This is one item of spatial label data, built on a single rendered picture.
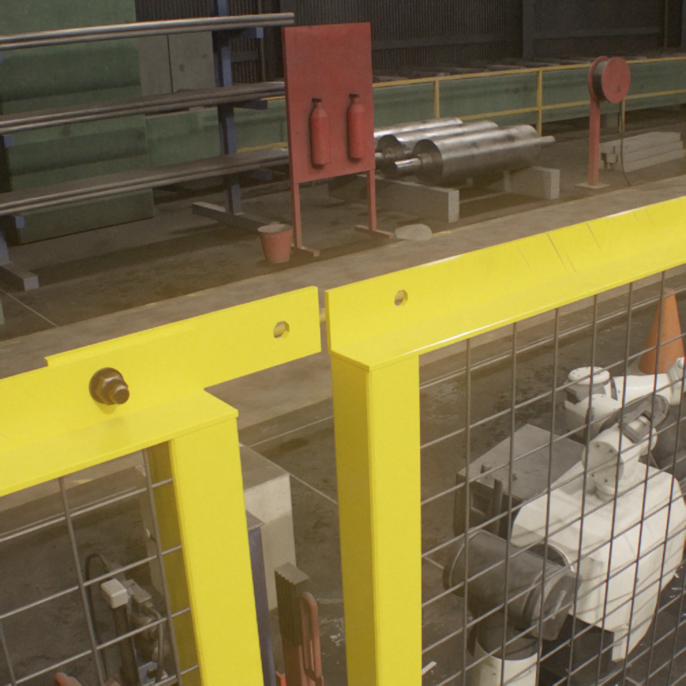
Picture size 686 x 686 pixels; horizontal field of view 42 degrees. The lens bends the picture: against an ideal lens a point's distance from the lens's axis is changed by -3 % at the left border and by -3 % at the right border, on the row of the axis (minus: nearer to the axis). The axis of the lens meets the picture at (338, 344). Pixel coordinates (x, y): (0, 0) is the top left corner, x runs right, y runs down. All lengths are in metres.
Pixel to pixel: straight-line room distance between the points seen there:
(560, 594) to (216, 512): 0.69
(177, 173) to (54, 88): 1.69
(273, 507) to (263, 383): 3.06
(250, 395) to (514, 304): 4.45
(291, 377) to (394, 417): 4.71
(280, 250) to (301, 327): 7.07
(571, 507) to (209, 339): 0.80
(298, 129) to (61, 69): 2.64
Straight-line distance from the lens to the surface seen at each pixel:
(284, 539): 2.39
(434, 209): 9.08
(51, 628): 3.56
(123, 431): 0.60
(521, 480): 1.38
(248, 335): 0.66
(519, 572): 1.21
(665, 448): 1.53
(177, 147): 10.65
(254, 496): 2.27
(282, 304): 0.67
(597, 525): 1.31
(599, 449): 1.29
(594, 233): 0.90
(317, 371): 5.46
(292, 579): 1.96
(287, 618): 2.03
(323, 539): 3.84
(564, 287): 0.84
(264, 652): 2.32
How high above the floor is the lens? 2.05
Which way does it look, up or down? 20 degrees down
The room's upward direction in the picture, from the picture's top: 3 degrees counter-clockwise
